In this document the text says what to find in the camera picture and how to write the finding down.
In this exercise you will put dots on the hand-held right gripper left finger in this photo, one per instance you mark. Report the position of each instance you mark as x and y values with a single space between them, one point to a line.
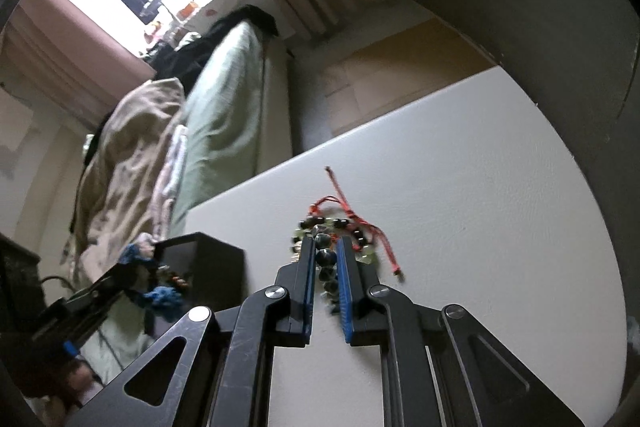
310 287

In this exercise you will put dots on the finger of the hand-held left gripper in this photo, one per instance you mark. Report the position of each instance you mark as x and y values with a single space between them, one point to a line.
100 282

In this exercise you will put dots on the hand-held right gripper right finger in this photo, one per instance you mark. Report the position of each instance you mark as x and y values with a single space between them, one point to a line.
345 292

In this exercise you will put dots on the black jewelry box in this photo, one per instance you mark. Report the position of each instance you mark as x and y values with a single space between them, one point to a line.
220 272

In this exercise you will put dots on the person's left hand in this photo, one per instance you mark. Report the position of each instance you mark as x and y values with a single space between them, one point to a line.
77 379

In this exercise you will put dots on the white knit blanket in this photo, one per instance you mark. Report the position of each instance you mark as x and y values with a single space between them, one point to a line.
170 177

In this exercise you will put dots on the beige blanket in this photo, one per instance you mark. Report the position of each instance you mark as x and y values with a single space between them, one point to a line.
130 147

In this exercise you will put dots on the bed with green sheet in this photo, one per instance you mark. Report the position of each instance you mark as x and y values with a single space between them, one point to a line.
225 107

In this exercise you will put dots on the black clothing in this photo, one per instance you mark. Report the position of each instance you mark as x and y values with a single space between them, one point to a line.
240 19

